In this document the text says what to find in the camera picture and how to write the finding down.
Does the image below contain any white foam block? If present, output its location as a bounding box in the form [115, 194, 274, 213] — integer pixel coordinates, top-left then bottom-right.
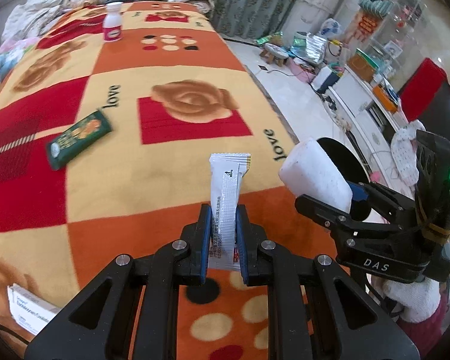
[279, 138, 353, 214]

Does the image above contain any small wooden stool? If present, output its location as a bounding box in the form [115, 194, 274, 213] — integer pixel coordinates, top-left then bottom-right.
[260, 43, 289, 67]

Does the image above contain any black flat television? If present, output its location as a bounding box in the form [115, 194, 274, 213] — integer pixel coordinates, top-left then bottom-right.
[418, 81, 450, 140]

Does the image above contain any red cloth on television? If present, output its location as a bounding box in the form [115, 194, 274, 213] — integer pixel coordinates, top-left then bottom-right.
[398, 58, 447, 122]

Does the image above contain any blue cartoon quilt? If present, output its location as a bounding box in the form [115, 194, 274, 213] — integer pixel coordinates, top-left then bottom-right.
[0, 36, 40, 89]

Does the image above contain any white tv cabinet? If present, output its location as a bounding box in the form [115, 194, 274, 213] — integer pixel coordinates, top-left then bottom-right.
[324, 67, 414, 197]

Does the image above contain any white sachet packet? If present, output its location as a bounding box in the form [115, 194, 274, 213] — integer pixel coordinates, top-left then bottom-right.
[209, 153, 251, 272]

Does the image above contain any white pink yogurt bottle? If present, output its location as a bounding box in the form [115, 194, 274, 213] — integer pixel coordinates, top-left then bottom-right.
[102, 2, 122, 42]

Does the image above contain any silver insulated bag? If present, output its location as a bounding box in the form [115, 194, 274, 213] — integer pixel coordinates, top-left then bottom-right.
[290, 32, 328, 66]

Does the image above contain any striped tote bag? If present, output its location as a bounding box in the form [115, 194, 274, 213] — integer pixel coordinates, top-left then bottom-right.
[358, 0, 393, 19]

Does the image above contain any white medicine box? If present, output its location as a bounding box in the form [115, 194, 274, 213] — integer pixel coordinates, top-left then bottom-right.
[7, 283, 61, 336]

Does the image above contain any green snack packet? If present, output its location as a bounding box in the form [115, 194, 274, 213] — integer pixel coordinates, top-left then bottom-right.
[46, 110, 112, 171]

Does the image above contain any baby doll in blanket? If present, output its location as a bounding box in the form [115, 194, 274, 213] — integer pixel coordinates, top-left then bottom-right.
[390, 119, 425, 187]

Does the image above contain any orange patterned bed blanket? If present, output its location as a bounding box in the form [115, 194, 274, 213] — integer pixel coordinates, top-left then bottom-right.
[0, 1, 347, 360]

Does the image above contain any grey floor rug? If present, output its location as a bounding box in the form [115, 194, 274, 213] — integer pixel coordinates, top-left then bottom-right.
[244, 65, 299, 144]

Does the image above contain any black trash bin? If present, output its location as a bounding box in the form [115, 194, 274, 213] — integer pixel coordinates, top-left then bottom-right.
[318, 137, 371, 221]

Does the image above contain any white gloved right hand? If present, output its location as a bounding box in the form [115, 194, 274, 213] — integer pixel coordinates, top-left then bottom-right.
[382, 278, 441, 323]

